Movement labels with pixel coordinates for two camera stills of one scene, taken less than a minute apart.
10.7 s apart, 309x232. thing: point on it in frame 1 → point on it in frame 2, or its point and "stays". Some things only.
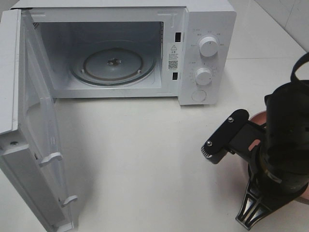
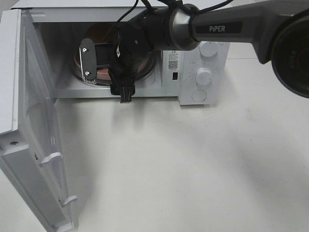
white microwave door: (29, 142) stays
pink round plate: (260, 117) → (100, 33)
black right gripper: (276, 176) → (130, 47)
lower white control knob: (203, 76) stays
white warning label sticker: (173, 57) stays
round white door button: (199, 95) stays
